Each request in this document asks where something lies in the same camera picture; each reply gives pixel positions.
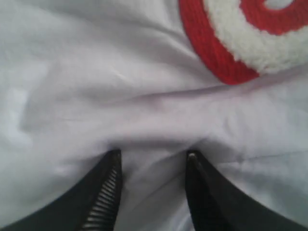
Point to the white t-shirt red lettering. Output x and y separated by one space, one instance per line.
154 79

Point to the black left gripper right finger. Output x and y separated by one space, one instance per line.
215 204

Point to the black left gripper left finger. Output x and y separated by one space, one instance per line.
91 205

